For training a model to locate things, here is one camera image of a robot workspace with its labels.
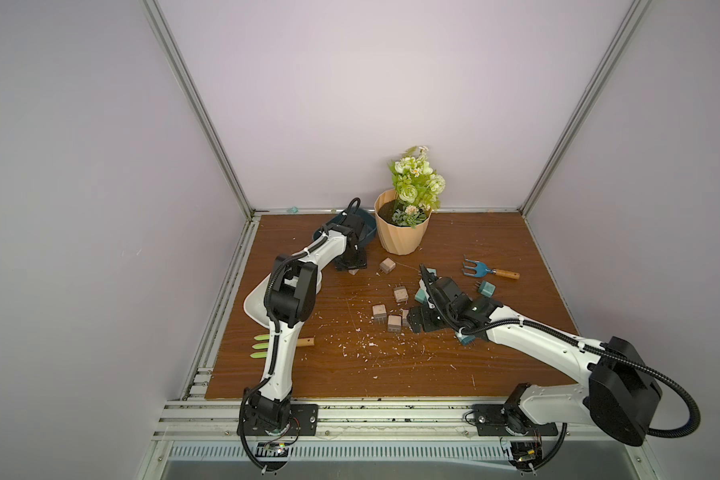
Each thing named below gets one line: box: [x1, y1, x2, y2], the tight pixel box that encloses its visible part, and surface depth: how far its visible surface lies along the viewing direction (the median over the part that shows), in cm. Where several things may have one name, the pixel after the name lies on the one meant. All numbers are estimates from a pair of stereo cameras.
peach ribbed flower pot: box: [374, 189, 433, 256], surface depth 98 cm
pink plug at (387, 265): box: [379, 257, 396, 274], surface depth 103 cm
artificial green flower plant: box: [388, 146, 446, 229], surface depth 92 cm
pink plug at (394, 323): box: [388, 314, 402, 333], surface depth 89 cm
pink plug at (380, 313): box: [372, 304, 387, 324], surface depth 92 cm
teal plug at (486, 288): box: [474, 280, 496, 298], surface depth 97 cm
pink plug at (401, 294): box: [394, 286, 409, 304], surface depth 96 cm
